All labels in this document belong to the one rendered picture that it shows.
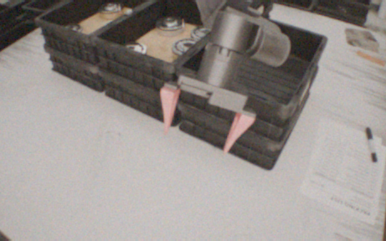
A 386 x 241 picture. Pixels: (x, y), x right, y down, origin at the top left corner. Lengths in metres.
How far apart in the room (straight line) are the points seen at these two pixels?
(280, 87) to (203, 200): 0.38
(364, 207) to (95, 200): 0.68
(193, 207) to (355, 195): 0.43
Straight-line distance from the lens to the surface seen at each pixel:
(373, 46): 1.57
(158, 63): 0.75
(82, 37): 0.94
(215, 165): 0.81
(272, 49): 0.47
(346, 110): 1.09
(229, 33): 0.43
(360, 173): 0.91
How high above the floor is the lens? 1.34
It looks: 45 degrees down
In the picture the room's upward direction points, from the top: straight up
